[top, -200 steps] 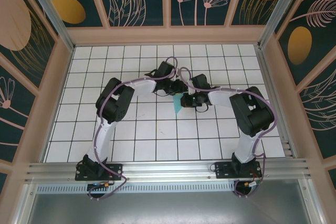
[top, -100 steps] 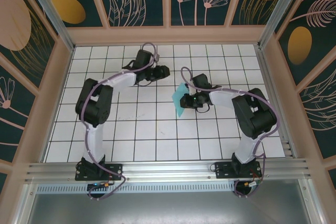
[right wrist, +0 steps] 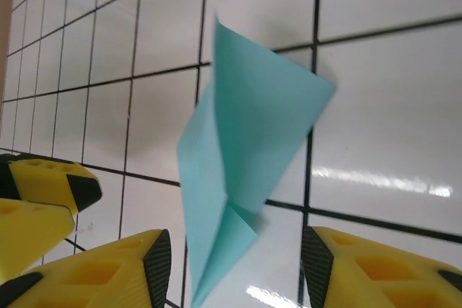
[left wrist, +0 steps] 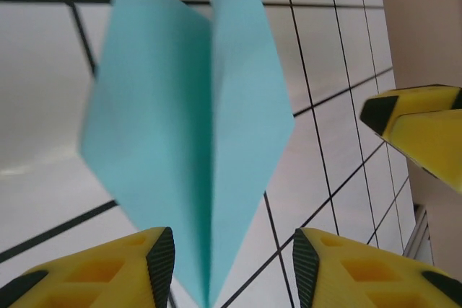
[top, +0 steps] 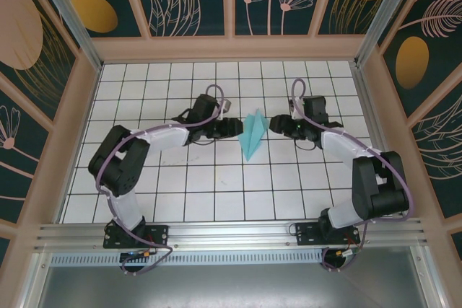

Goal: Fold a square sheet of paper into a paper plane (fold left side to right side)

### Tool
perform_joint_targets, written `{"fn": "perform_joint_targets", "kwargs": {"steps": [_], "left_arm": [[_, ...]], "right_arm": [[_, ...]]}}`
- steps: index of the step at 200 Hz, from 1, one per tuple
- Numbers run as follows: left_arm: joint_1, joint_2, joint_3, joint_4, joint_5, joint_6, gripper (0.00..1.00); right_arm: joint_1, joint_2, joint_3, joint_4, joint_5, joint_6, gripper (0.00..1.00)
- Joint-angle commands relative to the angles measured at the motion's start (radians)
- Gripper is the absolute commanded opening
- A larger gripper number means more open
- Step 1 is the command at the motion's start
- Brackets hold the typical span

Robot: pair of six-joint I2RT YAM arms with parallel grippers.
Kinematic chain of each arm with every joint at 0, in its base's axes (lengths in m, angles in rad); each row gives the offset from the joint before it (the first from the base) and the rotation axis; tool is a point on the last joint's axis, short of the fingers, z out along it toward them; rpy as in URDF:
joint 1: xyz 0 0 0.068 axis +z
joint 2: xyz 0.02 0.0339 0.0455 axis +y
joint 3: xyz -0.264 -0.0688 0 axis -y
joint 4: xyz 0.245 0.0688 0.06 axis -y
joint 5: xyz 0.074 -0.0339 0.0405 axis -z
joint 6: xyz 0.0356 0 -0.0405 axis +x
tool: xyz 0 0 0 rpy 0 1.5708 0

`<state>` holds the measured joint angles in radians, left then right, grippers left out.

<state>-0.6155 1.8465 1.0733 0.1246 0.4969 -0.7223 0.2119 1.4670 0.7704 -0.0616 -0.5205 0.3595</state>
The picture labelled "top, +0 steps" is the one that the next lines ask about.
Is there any teal paper sheet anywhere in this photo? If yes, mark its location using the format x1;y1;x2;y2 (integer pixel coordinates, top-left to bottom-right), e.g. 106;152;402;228
237;107;270;162

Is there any grey metal sheet panel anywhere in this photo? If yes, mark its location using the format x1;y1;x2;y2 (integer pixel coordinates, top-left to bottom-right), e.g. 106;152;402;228
34;264;430;308

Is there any small black circuit board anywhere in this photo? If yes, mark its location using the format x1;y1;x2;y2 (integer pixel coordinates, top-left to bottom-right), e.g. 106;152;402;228
120;250;145;262

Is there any aluminium side rail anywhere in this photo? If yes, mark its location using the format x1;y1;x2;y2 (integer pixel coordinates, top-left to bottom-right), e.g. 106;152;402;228
352;64;411;219

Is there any long aluminium mounting rail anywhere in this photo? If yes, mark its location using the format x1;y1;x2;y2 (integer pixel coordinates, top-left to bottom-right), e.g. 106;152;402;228
34;217;429;251

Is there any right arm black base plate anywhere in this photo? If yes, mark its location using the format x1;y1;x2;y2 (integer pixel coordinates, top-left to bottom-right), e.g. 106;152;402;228
295;221;360;247

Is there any aluminium corner post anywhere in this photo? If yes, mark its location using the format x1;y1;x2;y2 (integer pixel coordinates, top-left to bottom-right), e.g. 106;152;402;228
354;0;423;69
28;0;104;71

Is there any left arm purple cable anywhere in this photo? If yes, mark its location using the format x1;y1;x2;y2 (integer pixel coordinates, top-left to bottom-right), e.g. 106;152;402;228
95;84;227;277

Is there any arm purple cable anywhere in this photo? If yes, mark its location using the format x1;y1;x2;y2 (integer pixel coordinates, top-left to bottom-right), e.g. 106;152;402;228
95;84;227;277
290;77;414;275

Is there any slotted white cable duct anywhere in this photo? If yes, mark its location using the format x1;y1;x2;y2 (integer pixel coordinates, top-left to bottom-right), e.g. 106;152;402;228
50;252;326;266

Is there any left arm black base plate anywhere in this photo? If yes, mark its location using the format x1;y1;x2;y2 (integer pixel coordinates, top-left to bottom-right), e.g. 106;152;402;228
103;224;170;250

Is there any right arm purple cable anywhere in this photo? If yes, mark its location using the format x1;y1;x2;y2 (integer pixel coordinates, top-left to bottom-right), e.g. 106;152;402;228
290;77;414;275

